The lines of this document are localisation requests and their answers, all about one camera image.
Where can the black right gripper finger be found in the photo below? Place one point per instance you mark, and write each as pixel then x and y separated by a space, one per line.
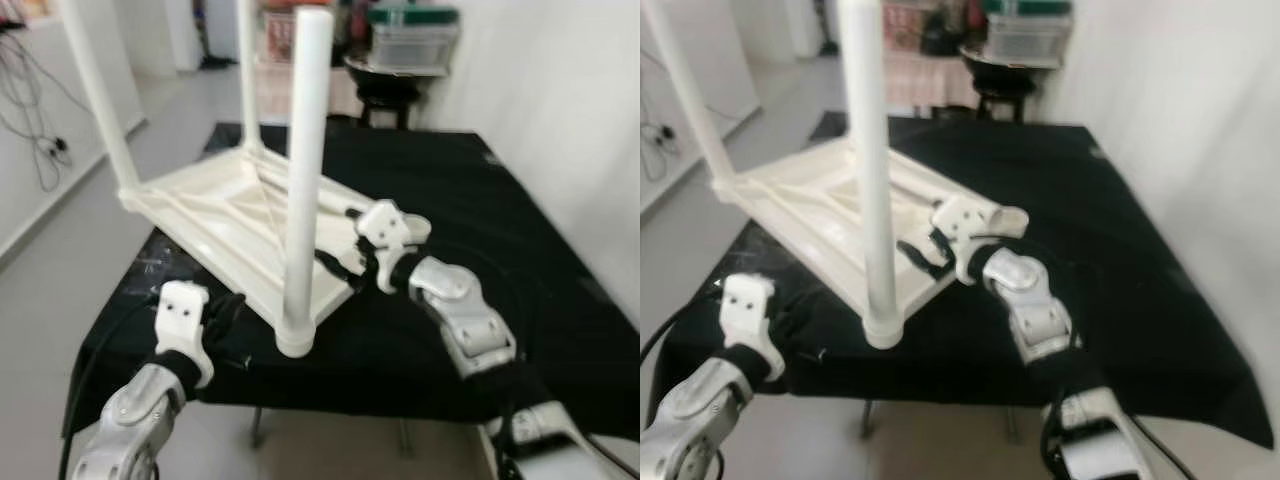
pixel 920 259
pixel 338 268

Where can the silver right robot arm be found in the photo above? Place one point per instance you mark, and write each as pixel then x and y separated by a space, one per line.
pixel 1035 310
pixel 460 310

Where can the clear tape patch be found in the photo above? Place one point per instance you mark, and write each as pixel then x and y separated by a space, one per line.
pixel 150 268

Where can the black tablecloth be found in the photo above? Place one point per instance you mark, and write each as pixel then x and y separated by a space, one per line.
pixel 1050 170
pixel 450 180

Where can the pink checked cloth table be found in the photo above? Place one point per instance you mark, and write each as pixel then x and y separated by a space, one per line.
pixel 345 95
pixel 935 85

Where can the black foil bag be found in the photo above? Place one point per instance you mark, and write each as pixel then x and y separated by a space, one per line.
pixel 942 35

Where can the clear container green lid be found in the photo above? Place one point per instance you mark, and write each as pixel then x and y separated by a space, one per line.
pixel 410 40
pixel 1028 35

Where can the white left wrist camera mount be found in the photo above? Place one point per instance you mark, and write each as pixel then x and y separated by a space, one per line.
pixel 182 310
pixel 748 300

